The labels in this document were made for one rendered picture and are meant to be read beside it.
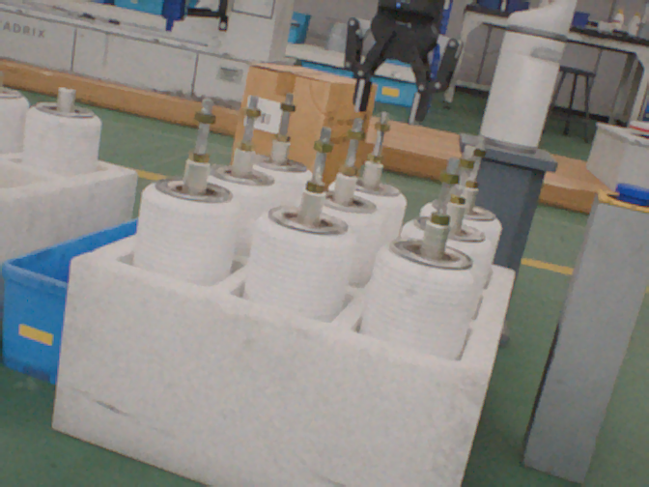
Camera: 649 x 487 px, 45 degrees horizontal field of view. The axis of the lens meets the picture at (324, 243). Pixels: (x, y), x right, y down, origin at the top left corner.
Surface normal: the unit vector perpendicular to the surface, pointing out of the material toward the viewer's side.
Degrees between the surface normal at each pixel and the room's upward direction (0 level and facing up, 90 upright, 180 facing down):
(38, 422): 0
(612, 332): 90
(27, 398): 0
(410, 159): 90
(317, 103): 90
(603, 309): 90
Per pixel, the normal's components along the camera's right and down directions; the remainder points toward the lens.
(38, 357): -0.31, 0.23
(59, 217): 0.93, 0.26
